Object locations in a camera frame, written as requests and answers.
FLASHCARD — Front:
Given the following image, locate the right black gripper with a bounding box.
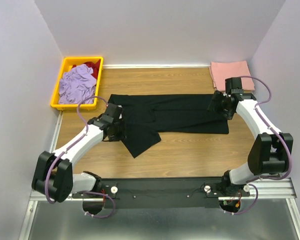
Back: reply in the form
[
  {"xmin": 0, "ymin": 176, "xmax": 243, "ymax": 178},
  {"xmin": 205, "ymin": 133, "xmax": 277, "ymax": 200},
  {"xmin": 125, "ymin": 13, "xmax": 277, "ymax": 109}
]
[{"xmin": 206, "ymin": 89, "xmax": 234, "ymax": 121}]

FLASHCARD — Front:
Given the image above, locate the black t shirt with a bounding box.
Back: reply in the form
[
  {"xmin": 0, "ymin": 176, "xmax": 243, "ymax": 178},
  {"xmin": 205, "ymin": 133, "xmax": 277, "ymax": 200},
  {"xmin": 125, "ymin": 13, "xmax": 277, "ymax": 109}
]
[{"xmin": 109, "ymin": 94, "xmax": 229, "ymax": 158}]

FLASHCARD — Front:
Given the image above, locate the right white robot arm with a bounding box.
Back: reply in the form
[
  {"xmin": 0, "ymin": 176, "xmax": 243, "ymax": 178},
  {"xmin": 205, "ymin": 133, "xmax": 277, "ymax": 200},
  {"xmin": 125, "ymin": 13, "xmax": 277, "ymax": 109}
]
[{"xmin": 204, "ymin": 76, "xmax": 293, "ymax": 196}]

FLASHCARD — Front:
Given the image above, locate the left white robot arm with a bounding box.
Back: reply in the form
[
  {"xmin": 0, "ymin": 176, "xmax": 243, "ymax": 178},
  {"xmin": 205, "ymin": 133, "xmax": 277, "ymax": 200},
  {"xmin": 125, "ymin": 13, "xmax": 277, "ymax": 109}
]
[{"xmin": 32, "ymin": 103, "xmax": 125, "ymax": 204}]

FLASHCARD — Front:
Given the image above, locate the folded pink t shirt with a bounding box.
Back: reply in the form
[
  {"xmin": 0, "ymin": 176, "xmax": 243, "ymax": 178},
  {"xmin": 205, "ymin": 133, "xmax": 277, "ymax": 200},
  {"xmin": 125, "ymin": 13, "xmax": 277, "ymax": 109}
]
[{"xmin": 209, "ymin": 61, "xmax": 250, "ymax": 92}]

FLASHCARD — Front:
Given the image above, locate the lavender t shirt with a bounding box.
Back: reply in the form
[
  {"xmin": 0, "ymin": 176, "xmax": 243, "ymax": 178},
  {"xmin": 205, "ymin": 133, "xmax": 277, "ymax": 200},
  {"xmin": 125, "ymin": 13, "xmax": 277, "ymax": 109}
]
[{"xmin": 59, "ymin": 64, "xmax": 96, "ymax": 105}]

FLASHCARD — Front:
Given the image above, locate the red t shirt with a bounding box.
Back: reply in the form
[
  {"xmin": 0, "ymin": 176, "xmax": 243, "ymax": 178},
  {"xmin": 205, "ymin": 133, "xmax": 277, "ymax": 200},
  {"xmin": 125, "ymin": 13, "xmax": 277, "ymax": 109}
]
[{"xmin": 83, "ymin": 60, "xmax": 101, "ymax": 88}]

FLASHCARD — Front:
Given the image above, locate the yellow plastic bin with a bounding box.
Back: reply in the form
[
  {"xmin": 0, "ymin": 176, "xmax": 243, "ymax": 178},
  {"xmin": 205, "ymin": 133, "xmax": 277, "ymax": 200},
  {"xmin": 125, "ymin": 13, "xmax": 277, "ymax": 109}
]
[{"xmin": 50, "ymin": 56, "xmax": 104, "ymax": 111}]

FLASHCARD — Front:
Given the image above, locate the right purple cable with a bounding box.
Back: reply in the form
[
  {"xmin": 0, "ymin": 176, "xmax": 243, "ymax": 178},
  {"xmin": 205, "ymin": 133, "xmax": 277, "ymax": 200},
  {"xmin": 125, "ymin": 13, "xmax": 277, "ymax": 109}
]
[{"xmin": 223, "ymin": 76, "xmax": 294, "ymax": 216}]

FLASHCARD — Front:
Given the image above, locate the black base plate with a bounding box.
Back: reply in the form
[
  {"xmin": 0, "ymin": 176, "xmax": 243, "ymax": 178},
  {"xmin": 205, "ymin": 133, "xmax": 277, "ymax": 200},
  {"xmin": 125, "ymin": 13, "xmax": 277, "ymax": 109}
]
[{"xmin": 72, "ymin": 176, "xmax": 252, "ymax": 216}]

